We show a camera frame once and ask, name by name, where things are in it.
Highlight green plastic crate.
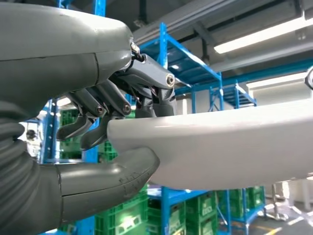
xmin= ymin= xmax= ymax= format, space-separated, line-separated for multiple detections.
xmin=245 ymin=185 xmax=265 ymax=210
xmin=168 ymin=201 xmax=187 ymax=235
xmin=94 ymin=185 xmax=149 ymax=235
xmin=186 ymin=191 xmax=219 ymax=235
xmin=217 ymin=189 xmax=246 ymax=224
xmin=59 ymin=109 xmax=82 ymax=160

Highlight ceiling light strip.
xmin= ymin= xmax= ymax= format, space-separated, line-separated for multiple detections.
xmin=245 ymin=71 xmax=308 ymax=90
xmin=213 ymin=16 xmax=313 ymax=54

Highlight blue metal shelf rack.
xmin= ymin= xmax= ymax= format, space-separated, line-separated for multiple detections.
xmin=139 ymin=22 xmax=268 ymax=235
xmin=38 ymin=0 xmax=107 ymax=235

